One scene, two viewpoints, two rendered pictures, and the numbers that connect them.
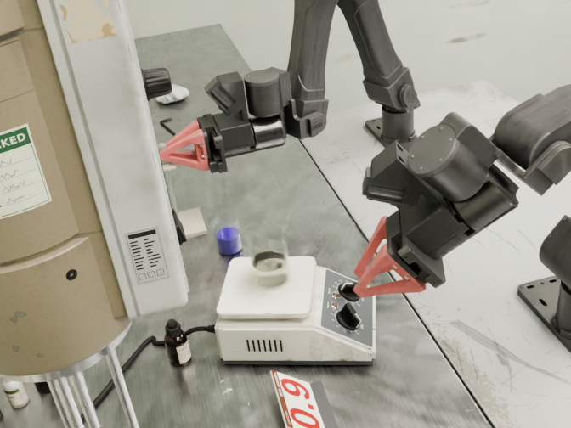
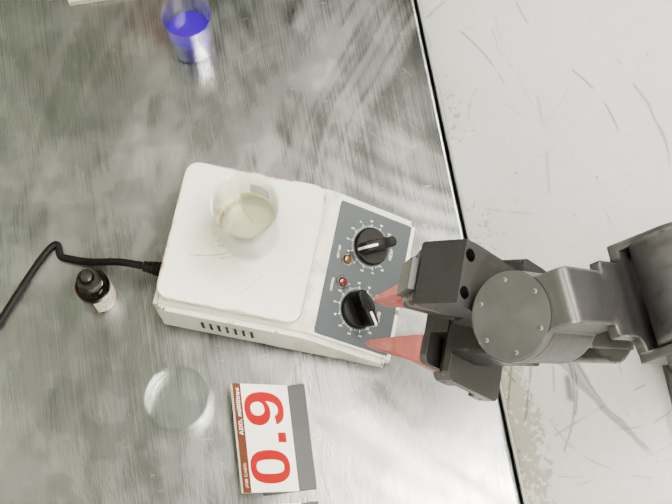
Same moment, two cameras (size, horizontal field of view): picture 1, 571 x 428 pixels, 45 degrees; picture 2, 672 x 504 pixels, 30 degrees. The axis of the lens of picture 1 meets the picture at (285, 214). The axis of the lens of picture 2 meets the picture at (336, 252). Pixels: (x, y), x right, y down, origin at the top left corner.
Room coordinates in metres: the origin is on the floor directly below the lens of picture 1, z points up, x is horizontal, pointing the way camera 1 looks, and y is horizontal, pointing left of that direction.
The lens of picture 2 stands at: (0.42, -0.04, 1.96)
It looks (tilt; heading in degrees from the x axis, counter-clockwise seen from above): 73 degrees down; 359
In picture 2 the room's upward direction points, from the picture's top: 2 degrees clockwise
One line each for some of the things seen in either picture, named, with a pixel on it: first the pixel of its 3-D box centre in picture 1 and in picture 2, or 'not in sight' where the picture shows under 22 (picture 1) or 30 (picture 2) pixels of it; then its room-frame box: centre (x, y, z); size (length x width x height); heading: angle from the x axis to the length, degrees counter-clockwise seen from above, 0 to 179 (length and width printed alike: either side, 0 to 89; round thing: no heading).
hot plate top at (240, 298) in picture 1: (268, 285); (242, 241); (0.72, 0.03, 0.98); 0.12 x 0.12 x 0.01; 80
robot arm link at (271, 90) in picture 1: (281, 103); not in sight; (1.07, -0.02, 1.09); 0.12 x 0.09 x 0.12; 127
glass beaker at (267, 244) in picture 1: (268, 258); (247, 221); (0.73, 0.03, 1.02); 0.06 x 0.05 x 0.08; 6
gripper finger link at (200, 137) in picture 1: (187, 147); not in sight; (1.03, 0.15, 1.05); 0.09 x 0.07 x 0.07; 102
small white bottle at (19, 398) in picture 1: (13, 385); not in sight; (0.65, 0.37, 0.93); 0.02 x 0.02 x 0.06
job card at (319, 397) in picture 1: (304, 402); (273, 436); (0.57, 0.00, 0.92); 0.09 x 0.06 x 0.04; 9
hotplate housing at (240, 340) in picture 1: (291, 311); (275, 263); (0.72, 0.01, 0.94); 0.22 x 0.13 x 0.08; 80
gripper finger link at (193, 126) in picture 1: (188, 149); not in sight; (1.02, 0.14, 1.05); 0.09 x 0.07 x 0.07; 102
